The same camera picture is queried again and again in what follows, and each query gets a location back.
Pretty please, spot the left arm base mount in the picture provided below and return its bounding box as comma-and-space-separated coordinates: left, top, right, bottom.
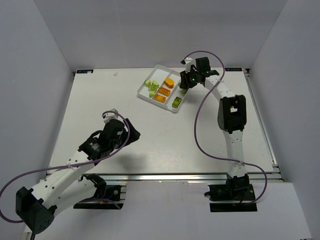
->
73, 173, 126, 210

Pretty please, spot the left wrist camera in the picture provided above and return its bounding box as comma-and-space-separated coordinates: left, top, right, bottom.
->
101, 108, 118, 124

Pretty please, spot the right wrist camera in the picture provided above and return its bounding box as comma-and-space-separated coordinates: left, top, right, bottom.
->
181, 57, 196, 73

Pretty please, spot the left blue table label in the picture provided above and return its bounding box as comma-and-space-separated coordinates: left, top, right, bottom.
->
76, 69, 94, 74

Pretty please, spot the orange lego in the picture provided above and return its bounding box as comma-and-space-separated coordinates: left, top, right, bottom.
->
153, 93, 167, 103
158, 87, 171, 97

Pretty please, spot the white divided tray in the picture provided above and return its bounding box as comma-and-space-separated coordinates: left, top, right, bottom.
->
137, 64, 187, 113

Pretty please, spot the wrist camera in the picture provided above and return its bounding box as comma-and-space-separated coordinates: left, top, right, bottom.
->
101, 108, 118, 124
181, 57, 196, 73

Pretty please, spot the blue table label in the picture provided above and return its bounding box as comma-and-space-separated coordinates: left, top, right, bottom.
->
76, 69, 94, 74
224, 67, 243, 72

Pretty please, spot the yellow oval lego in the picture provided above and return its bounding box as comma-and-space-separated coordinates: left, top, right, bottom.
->
164, 77, 175, 89

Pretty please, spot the long green lego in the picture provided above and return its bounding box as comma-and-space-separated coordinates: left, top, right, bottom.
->
171, 96, 182, 109

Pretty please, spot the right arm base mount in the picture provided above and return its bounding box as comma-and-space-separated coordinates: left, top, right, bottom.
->
204, 184, 258, 213

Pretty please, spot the pale green lego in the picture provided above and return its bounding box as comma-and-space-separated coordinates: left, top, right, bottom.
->
149, 91, 156, 98

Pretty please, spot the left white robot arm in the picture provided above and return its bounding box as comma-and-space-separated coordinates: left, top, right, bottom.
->
15, 119, 141, 235

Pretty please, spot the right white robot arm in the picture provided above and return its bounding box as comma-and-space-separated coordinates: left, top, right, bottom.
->
180, 57, 250, 202

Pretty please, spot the right blue table label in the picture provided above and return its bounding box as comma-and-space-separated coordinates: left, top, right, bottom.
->
224, 67, 243, 72

